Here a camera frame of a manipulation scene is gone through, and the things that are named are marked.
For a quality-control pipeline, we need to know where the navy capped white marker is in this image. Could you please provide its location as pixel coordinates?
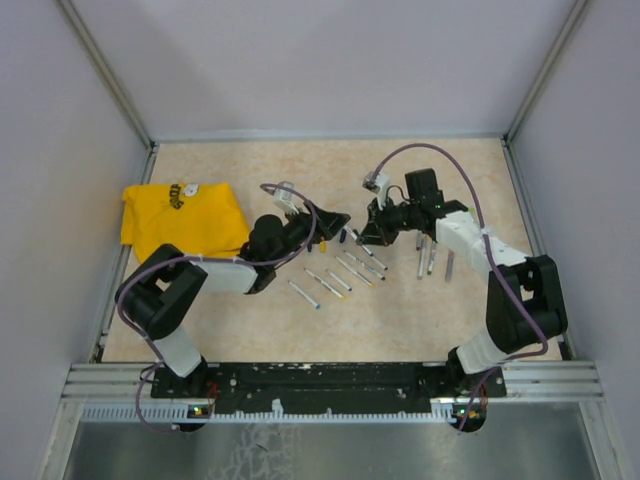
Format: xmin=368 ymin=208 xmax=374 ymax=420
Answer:
xmin=344 ymin=226 xmax=373 ymax=256

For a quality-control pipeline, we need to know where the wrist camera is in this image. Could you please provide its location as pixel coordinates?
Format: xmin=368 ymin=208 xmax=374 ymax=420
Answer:
xmin=362 ymin=171 xmax=391 ymax=210
xmin=273 ymin=181 xmax=299 ymax=214

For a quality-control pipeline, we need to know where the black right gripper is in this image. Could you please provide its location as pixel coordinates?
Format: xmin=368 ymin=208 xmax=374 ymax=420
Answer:
xmin=357 ymin=195 xmax=419 ymax=248

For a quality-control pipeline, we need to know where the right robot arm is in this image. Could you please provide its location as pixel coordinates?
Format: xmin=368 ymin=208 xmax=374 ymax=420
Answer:
xmin=358 ymin=169 xmax=568 ymax=396

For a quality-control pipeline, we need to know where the yellow t-shirt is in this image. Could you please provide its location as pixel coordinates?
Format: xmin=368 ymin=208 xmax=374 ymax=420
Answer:
xmin=120 ymin=183 xmax=249 ymax=263

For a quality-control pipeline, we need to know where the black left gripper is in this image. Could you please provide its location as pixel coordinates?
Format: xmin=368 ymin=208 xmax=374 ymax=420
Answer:
xmin=270 ymin=200 xmax=350 ymax=267

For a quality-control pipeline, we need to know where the corner aluminium post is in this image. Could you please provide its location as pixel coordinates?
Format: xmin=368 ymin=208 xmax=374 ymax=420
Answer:
xmin=54 ymin=0 xmax=155 ymax=151
xmin=502 ymin=0 xmax=592 ymax=147

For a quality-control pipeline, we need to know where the dark blue capped marker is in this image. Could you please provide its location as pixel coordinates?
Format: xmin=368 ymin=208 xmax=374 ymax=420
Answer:
xmin=343 ymin=250 xmax=386 ymax=281

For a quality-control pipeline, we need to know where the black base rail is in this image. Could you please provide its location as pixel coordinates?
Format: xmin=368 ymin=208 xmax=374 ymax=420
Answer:
xmin=151 ymin=362 xmax=484 ymax=415

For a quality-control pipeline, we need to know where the yellow capped clear pen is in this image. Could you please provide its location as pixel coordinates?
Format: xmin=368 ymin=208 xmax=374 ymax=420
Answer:
xmin=334 ymin=256 xmax=374 ymax=288

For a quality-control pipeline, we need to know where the purple grey marker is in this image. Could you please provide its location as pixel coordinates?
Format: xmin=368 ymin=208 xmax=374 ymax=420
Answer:
xmin=445 ymin=250 xmax=455 ymax=283

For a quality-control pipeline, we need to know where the blue eraser-cap white marker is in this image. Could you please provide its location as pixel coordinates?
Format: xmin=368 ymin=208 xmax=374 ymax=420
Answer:
xmin=325 ymin=269 xmax=353 ymax=292

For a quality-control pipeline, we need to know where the dark green capped marker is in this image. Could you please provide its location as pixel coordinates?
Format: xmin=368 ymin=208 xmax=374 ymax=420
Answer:
xmin=427 ymin=241 xmax=437 ymax=276

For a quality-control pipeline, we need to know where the right corner aluminium post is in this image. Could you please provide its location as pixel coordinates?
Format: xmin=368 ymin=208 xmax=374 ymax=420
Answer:
xmin=502 ymin=0 xmax=592 ymax=147

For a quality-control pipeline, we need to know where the left corner aluminium post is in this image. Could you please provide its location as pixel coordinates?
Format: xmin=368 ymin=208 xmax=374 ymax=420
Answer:
xmin=54 ymin=0 xmax=155 ymax=151

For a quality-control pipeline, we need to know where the black eraser-cap white marker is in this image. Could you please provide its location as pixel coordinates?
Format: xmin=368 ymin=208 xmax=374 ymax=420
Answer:
xmin=364 ymin=248 xmax=388 ymax=271

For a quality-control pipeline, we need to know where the white cable duct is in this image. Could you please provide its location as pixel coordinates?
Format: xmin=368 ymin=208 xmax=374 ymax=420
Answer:
xmin=79 ymin=403 xmax=471 ymax=424

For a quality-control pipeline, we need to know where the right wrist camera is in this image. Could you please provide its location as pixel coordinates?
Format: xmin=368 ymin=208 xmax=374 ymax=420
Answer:
xmin=362 ymin=171 xmax=391 ymax=210

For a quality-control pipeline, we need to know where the orange capped white marker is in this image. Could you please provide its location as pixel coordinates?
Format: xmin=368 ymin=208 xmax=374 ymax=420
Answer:
xmin=416 ymin=235 xmax=428 ymax=280

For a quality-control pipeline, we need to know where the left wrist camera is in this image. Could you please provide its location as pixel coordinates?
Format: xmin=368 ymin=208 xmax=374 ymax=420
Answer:
xmin=273 ymin=181 xmax=299 ymax=214

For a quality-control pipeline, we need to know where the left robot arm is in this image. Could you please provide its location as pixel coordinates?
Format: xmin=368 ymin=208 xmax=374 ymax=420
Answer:
xmin=115 ymin=203 xmax=351 ymax=397

